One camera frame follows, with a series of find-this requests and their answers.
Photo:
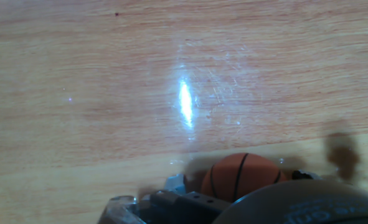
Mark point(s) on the gripper left finger with tactile pad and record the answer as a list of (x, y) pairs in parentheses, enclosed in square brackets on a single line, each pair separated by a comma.
[(186, 203)]

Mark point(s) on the gripper right finger with tactile pad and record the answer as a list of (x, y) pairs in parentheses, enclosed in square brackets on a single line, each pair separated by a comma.
[(305, 175)]

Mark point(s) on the small orange toy basketball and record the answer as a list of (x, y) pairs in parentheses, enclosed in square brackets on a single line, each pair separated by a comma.
[(243, 177)]

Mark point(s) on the glossy wooden board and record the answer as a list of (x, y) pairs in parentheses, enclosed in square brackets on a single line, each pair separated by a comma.
[(78, 93)]

